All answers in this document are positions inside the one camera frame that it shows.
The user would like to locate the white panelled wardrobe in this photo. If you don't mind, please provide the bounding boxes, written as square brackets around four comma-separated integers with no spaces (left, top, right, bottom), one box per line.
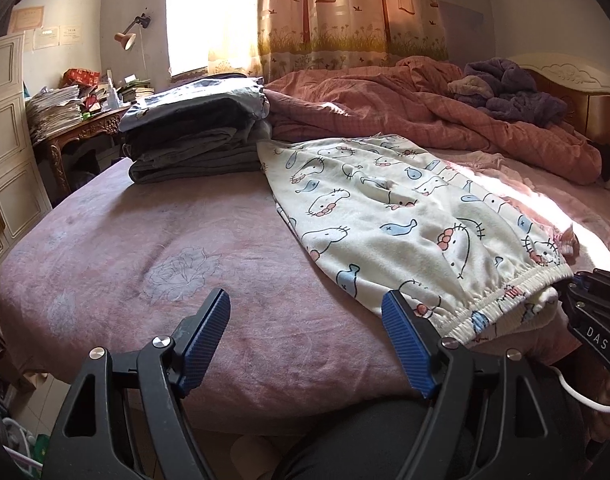
[0,32,54,307]

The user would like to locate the window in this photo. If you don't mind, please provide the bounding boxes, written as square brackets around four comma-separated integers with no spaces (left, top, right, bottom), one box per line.
[166,0,266,75]

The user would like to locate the white cat print pants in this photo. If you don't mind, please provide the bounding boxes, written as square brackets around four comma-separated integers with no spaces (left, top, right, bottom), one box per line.
[256,132,575,347]

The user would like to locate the purple fleece blanket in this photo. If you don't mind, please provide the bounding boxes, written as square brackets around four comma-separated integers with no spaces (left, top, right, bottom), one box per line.
[462,58,569,129]

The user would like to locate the light blue cat print garment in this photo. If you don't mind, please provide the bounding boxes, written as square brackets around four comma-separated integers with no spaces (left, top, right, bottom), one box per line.
[118,76,271,134]

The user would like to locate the pink plaid quilt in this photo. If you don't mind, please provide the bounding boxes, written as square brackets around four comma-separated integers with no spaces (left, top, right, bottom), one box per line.
[264,55,604,186]

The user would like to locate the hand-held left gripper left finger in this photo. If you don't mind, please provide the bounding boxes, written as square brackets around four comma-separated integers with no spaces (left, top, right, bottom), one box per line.
[49,287,232,480]

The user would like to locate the wooden headboard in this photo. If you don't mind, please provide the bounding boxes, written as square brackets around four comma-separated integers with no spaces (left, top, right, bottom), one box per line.
[505,52,610,154]

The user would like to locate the tree print curtain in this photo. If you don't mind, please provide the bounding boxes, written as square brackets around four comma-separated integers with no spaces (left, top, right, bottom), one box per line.
[207,0,452,82]

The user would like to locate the white cable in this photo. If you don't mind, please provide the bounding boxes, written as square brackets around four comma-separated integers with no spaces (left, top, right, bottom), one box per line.
[549,364,610,412]

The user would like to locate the pink bed sheet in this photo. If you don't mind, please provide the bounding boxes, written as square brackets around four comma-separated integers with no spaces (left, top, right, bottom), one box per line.
[0,145,610,436]

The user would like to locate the red box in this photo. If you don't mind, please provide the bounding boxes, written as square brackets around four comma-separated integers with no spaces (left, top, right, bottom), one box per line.
[62,67,102,87]

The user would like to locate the black garment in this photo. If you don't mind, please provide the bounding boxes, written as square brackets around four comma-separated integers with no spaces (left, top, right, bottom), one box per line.
[126,97,247,147]

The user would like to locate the stack of green books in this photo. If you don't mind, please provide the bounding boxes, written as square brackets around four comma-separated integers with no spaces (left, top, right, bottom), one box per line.
[119,77,157,107]

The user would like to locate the beige wall certificate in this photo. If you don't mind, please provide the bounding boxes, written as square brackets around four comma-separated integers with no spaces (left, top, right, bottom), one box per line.
[12,6,46,34]

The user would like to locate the wall lamp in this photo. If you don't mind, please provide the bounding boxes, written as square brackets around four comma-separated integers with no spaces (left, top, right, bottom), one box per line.
[113,12,152,52]

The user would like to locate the stack of papers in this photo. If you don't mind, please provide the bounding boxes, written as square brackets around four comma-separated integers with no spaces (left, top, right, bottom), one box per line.
[26,84,84,142]

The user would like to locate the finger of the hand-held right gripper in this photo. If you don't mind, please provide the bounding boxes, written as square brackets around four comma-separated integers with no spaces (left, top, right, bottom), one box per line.
[568,269,610,311]

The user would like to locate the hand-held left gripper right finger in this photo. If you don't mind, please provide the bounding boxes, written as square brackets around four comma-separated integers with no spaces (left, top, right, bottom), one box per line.
[381,289,583,480]

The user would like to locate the carved wooden desk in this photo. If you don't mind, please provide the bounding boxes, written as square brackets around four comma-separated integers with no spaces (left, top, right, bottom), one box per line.
[33,105,134,197]

